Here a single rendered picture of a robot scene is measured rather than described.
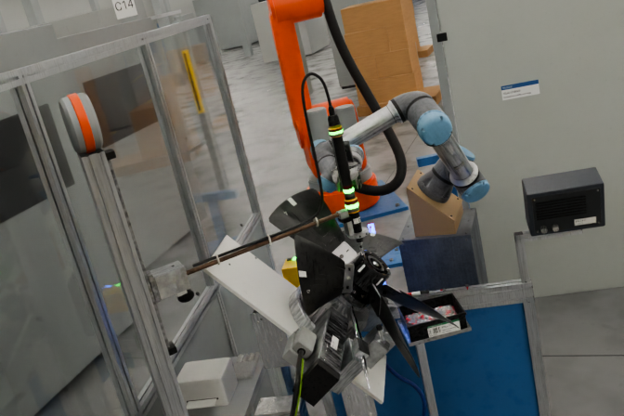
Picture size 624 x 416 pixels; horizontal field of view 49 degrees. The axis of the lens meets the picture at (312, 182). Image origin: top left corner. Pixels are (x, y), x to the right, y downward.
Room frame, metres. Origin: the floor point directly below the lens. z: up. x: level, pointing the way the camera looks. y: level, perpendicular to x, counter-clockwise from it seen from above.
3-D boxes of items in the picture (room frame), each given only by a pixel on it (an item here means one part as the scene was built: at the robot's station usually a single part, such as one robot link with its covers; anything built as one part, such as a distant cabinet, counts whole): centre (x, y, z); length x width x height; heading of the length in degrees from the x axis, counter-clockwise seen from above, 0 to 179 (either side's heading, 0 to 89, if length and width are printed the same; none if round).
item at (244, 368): (2.15, 0.38, 0.87); 0.15 x 0.09 x 0.02; 169
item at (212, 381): (2.01, 0.50, 0.91); 0.17 x 0.16 x 0.11; 78
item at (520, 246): (2.31, -0.70, 0.96); 0.03 x 0.03 x 0.20; 78
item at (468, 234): (2.72, -0.49, 0.50); 0.30 x 0.30 x 1.00; 69
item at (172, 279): (1.83, 0.47, 1.38); 0.10 x 0.07 x 0.08; 113
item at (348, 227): (2.07, -0.10, 1.34); 0.09 x 0.07 x 0.10; 113
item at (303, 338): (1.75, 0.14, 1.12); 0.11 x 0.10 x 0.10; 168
